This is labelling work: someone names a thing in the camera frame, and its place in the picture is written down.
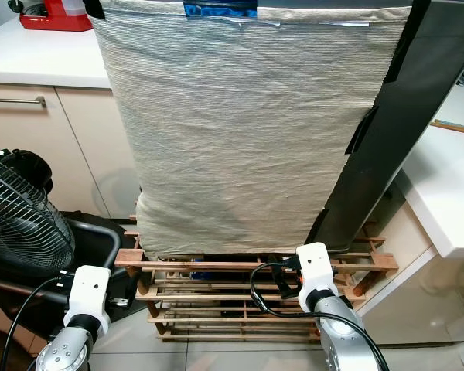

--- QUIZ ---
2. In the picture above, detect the wooden slatted rack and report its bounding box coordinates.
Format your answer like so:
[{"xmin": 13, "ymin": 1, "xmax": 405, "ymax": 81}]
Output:
[{"xmin": 114, "ymin": 215, "xmax": 400, "ymax": 345}]

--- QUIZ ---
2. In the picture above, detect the black plastic laundry basket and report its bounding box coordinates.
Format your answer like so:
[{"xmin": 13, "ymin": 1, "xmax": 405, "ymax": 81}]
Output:
[{"xmin": 0, "ymin": 216, "xmax": 134, "ymax": 342}]

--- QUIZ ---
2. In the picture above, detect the white cabinet under counter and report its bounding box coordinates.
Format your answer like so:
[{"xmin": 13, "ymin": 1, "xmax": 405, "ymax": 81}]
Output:
[{"xmin": 360, "ymin": 184, "xmax": 464, "ymax": 346}]

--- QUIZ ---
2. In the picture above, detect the beige woven cloth cover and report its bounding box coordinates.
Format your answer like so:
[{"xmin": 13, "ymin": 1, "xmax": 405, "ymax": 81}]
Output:
[{"xmin": 89, "ymin": 0, "xmax": 415, "ymax": 260}]

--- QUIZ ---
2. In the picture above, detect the cream kitchen base cabinet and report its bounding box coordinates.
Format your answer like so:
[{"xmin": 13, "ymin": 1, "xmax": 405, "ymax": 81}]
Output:
[{"xmin": 0, "ymin": 82, "xmax": 144, "ymax": 221}]

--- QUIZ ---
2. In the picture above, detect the colourful flat stick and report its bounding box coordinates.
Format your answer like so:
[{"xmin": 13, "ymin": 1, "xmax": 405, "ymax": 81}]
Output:
[{"xmin": 430, "ymin": 118, "xmax": 464, "ymax": 138}]

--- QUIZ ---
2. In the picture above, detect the blue tape patch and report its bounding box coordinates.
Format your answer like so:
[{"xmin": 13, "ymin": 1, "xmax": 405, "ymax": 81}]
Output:
[{"xmin": 183, "ymin": 0, "xmax": 259, "ymax": 19}]

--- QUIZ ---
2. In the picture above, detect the red kitchen appliance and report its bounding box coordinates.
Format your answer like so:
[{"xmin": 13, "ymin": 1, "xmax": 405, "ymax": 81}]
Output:
[{"xmin": 19, "ymin": 0, "xmax": 94, "ymax": 33}]

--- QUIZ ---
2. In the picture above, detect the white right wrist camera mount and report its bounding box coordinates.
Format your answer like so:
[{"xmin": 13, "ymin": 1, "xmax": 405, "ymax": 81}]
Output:
[{"xmin": 295, "ymin": 242, "xmax": 333, "ymax": 299}]

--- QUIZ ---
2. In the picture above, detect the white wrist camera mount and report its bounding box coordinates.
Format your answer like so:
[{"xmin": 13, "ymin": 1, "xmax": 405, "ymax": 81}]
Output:
[
  {"xmin": 66, "ymin": 265, "xmax": 113, "ymax": 322},
  {"xmin": 295, "ymin": 242, "xmax": 333, "ymax": 299}
]

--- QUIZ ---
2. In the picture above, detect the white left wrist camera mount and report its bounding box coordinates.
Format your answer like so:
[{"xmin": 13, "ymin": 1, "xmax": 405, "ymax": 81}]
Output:
[{"xmin": 66, "ymin": 265, "xmax": 113, "ymax": 322}]

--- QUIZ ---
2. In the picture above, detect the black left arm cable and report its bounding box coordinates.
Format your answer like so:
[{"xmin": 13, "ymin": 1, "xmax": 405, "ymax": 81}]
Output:
[{"xmin": 0, "ymin": 274, "xmax": 80, "ymax": 371}]

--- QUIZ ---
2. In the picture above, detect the black wire-cage fan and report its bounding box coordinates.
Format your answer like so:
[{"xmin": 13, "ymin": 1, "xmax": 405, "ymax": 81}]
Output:
[{"xmin": 0, "ymin": 147, "xmax": 76, "ymax": 281}]

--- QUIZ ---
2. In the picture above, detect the long steel cabinet handle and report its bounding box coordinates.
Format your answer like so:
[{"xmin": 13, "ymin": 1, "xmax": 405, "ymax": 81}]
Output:
[{"xmin": 0, "ymin": 95, "xmax": 47, "ymax": 108}]

